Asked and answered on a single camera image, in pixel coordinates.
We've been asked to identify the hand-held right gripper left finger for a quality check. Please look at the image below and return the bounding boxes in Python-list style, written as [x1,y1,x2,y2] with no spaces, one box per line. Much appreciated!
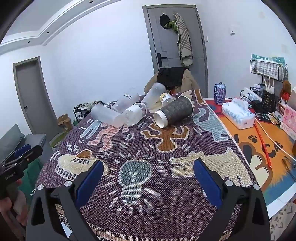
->
[25,159,104,241]

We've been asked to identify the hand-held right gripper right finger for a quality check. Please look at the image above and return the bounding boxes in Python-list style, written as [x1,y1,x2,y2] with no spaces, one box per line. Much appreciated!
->
[193,159,271,241]

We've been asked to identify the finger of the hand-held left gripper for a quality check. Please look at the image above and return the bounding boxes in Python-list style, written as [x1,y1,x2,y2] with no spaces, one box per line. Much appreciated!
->
[13,145,43,168]
[3,144,31,163]

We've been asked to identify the brown patterned paper cup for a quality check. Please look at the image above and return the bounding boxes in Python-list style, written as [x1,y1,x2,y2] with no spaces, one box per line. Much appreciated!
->
[154,96,194,128]

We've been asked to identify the short frosted plastic cup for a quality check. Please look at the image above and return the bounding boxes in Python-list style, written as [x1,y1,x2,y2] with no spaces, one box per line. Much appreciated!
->
[90,103,127,128]

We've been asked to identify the clear plastic cup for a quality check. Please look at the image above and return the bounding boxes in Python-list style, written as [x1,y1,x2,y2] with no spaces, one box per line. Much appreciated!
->
[111,94,140,114]

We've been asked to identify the tall frosted plastic cup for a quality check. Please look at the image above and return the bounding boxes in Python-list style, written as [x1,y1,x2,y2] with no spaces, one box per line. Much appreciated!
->
[141,82,167,110]

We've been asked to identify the person's left hand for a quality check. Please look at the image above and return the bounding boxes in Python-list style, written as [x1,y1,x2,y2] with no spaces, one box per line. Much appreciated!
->
[0,179,28,229]

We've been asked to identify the grey sofa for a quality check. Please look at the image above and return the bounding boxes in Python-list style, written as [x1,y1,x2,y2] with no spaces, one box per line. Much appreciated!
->
[0,124,47,164]

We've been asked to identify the green cloth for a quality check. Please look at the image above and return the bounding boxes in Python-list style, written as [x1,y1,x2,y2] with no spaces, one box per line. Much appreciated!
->
[23,159,45,201]

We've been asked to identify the cardboard box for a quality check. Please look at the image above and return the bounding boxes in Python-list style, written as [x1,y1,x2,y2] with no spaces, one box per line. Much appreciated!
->
[57,115,73,133]

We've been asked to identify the plain grey door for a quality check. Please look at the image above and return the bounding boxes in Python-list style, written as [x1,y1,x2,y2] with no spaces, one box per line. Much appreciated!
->
[13,56,59,138]

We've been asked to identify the orange cat print mat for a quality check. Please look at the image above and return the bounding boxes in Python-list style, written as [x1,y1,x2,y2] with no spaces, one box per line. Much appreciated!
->
[203,97,296,205]

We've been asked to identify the printed blanket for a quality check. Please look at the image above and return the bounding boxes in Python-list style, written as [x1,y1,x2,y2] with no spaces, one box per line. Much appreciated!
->
[35,89,260,241]

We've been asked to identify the black shoe rack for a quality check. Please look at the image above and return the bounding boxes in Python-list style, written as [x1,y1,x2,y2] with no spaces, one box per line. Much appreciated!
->
[73,100,112,127]

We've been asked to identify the red stick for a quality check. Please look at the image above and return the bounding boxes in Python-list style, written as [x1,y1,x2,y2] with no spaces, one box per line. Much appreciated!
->
[254,122,273,169]

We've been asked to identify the white tissue pack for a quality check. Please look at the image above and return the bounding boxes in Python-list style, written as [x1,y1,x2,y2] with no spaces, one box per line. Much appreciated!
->
[222,98,256,130]

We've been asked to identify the clear bottle with white label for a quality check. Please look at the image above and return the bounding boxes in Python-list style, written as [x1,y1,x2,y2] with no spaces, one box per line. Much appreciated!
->
[122,102,148,127]

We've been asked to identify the purple drink can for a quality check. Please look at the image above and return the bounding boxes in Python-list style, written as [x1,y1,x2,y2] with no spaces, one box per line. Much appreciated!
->
[214,82,226,105]

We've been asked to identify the small jar with yellow lid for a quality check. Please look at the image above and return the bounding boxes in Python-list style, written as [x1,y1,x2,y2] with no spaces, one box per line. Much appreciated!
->
[160,92,176,108]

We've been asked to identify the yellow snack packet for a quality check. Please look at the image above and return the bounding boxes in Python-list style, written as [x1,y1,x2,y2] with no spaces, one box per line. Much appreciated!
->
[268,111,284,126]

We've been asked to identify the white power strip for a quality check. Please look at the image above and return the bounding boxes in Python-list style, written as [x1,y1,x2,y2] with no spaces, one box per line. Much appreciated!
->
[240,87,263,103]

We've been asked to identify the beige chair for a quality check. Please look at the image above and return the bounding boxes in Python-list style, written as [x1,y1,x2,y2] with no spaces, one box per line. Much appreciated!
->
[144,69,201,96]

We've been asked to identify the black mesh desk organizer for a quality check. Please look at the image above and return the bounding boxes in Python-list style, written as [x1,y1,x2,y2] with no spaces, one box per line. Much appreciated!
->
[261,89,284,114]

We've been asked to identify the pink flower print box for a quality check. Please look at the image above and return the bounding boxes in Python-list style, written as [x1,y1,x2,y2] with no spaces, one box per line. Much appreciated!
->
[279,87,296,140]

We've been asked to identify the black jacket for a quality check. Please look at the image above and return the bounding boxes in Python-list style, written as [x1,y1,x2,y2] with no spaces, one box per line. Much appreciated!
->
[156,67,186,89]

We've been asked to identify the white plastic spoons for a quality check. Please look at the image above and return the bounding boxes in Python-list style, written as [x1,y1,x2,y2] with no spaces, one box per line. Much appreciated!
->
[263,77,276,93]

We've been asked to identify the brown plush toy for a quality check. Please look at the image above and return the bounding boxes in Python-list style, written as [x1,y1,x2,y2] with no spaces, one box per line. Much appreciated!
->
[280,80,292,100]

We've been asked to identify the plaid scarf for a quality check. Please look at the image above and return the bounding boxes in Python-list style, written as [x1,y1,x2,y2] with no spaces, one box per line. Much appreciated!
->
[173,12,193,67]

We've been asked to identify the grey door with black lock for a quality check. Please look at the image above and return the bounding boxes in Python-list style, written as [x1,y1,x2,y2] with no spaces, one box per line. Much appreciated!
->
[142,5,208,98]

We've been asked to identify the black hat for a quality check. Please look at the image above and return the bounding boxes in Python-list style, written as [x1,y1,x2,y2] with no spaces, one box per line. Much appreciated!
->
[159,14,171,30]

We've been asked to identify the white cable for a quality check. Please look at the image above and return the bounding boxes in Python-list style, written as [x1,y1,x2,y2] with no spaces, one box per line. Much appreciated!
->
[254,118,296,161]

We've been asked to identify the black wire wall basket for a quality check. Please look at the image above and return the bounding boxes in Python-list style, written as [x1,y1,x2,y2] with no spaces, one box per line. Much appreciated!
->
[250,59,288,82]

